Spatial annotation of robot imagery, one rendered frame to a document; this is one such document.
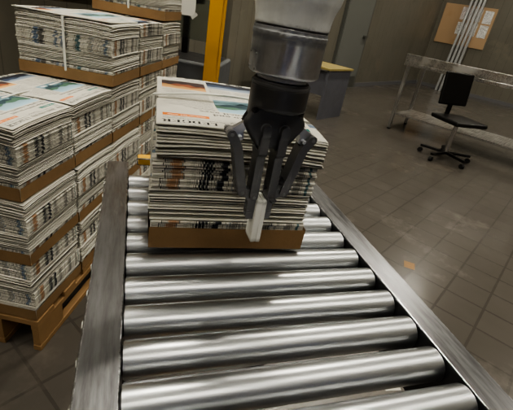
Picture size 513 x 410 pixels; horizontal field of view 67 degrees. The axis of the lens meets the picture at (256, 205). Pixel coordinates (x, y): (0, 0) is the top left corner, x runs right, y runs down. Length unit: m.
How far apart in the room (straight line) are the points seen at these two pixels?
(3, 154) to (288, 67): 0.94
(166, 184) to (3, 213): 0.78
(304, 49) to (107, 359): 0.43
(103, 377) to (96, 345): 0.05
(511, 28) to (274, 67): 11.89
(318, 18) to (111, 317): 0.46
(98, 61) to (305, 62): 1.29
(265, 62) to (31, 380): 1.35
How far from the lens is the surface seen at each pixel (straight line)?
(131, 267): 0.68
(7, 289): 1.53
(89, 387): 0.51
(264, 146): 0.51
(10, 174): 1.26
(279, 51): 0.46
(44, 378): 1.58
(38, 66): 1.80
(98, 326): 0.57
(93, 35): 1.68
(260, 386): 0.52
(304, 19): 0.46
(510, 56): 12.24
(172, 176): 0.64
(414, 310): 0.72
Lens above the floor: 1.21
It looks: 27 degrees down
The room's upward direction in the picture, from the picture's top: 11 degrees clockwise
